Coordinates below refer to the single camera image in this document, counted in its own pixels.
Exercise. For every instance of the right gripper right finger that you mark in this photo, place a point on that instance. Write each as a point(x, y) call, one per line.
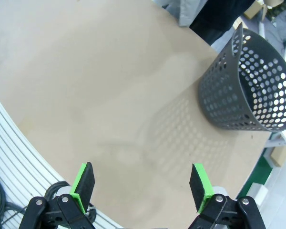
point(200, 186)

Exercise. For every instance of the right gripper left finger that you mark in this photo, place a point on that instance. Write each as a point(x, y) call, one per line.
point(84, 183)

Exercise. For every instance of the dark grey perforated basket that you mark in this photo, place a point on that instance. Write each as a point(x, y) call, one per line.
point(225, 71)

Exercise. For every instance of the grey training pants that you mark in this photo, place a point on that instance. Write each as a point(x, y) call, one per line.
point(187, 12)

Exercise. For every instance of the white foam block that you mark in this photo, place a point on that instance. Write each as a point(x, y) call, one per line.
point(257, 193)

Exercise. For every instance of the cardboard box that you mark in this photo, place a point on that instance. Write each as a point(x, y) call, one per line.
point(280, 156)
point(251, 9)

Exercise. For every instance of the person in dark shirt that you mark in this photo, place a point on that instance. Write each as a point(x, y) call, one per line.
point(219, 16)

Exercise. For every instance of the grey table leg bracket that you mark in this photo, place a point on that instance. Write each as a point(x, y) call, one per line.
point(277, 140)

